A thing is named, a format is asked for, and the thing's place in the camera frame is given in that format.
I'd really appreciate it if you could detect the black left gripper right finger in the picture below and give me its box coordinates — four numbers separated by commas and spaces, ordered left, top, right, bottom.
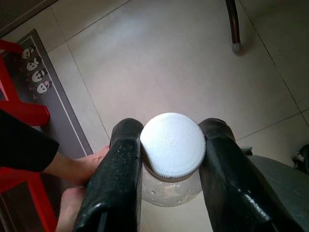
197, 117, 305, 232

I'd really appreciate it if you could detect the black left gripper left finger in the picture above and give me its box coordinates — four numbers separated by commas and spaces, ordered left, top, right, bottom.
72, 117, 144, 232

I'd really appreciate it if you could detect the person's bare foot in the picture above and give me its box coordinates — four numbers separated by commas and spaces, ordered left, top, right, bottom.
42, 145, 110, 187
56, 186, 85, 232

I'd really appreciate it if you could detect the dark grey robot leg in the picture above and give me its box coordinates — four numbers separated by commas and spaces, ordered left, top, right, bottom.
242, 146, 309, 232

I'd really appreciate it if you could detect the grey floor mat panda print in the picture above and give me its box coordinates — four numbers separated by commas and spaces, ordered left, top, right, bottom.
0, 29, 94, 232

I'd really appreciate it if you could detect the person's black trouser leg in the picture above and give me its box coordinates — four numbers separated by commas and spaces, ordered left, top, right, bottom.
0, 108, 60, 173

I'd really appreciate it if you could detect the red plastic stool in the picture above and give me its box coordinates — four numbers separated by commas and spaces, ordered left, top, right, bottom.
0, 40, 58, 232

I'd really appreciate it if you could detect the brown chair leg grey cap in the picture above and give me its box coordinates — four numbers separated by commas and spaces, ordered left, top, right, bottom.
225, 0, 242, 53

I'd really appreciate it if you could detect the dark wooden threshold strip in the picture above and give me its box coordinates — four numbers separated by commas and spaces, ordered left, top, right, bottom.
0, 0, 53, 37

